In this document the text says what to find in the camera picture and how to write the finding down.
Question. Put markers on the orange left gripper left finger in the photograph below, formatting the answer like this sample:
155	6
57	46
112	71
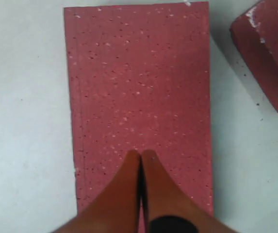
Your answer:
116	208

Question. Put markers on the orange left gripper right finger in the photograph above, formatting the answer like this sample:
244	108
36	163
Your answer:
167	209

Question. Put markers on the red brick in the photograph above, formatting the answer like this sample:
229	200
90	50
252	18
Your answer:
255	35
139	78

